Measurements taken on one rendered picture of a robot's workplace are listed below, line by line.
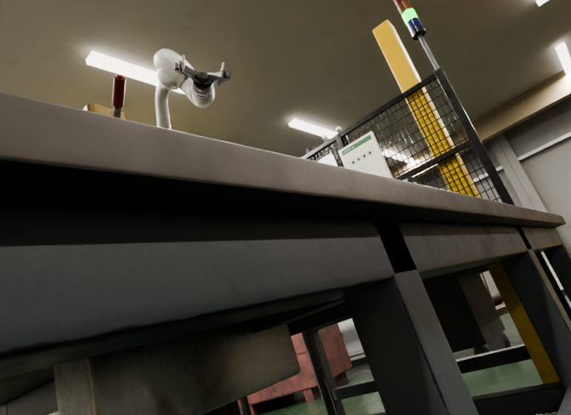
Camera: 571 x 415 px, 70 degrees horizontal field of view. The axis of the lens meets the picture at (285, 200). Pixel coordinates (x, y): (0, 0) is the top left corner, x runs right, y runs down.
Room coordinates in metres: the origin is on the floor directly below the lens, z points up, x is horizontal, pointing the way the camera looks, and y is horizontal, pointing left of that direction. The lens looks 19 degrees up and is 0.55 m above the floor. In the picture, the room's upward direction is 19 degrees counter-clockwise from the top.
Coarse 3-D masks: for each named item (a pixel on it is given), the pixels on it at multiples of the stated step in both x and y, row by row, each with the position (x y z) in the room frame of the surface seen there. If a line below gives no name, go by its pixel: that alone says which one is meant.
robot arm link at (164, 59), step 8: (160, 56) 1.34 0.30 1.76; (168, 56) 1.35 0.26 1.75; (176, 56) 1.36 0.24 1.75; (160, 64) 1.36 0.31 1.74; (168, 64) 1.35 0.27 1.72; (160, 72) 1.38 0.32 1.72; (168, 72) 1.38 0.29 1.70; (176, 72) 1.37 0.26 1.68; (160, 80) 1.41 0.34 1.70; (168, 80) 1.40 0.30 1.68; (176, 80) 1.40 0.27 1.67; (160, 88) 1.45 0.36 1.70; (168, 88) 1.45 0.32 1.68; (176, 88) 1.46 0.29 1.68; (160, 96) 1.48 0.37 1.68; (160, 104) 1.51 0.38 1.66; (160, 112) 1.53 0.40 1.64; (168, 112) 1.56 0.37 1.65; (160, 120) 1.56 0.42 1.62; (168, 120) 1.58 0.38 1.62; (168, 128) 1.60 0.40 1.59
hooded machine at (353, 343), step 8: (352, 320) 6.30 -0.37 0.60; (344, 328) 6.42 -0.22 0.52; (352, 328) 6.34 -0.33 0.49; (344, 336) 6.45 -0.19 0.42; (352, 336) 6.37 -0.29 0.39; (352, 344) 6.40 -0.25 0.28; (360, 344) 6.31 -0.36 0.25; (352, 352) 6.43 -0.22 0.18; (352, 360) 6.46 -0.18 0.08; (360, 360) 6.42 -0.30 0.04
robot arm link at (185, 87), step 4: (184, 80) 1.39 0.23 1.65; (188, 80) 1.39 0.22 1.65; (184, 84) 1.40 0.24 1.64; (188, 84) 1.40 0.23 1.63; (180, 88) 1.43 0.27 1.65; (184, 88) 1.42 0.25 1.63; (188, 88) 1.41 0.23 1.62; (184, 92) 1.44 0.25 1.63; (188, 92) 1.42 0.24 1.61; (188, 96) 1.45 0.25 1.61; (192, 96) 1.43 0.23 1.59; (212, 96) 1.45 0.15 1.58; (192, 100) 1.47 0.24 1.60; (196, 100) 1.44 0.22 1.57; (200, 100) 1.43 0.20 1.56; (204, 100) 1.44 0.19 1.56; (208, 100) 1.45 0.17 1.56; (212, 100) 1.50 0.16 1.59; (196, 104) 1.47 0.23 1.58; (200, 104) 1.46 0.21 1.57; (204, 104) 1.47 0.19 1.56; (208, 104) 1.49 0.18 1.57
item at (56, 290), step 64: (0, 256) 0.19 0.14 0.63; (64, 256) 0.21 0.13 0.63; (128, 256) 0.24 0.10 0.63; (192, 256) 0.28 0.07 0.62; (256, 256) 0.33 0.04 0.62; (320, 256) 0.40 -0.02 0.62; (384, 256) 0.51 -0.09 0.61; (448, 256) 0.68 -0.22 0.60; (512, 256) 1.18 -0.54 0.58; (0, 320) 0.18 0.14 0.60; (64, 320) 0.21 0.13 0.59; (128, 320) 0.23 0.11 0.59; (192, 320) 0.27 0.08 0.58; (256, 320) 0.65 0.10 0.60; (320, 320) 1.65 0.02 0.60; (384, 320) 0.53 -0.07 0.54; (448, 320) 1.48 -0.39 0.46; (64, 384) 0.50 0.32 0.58; (128, 384) 0.49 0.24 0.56; (192, 384) 0.56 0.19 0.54; (256, 384) 0.65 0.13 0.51; (384, 384) 0.55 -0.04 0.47; (448, 384) 0.53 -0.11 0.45
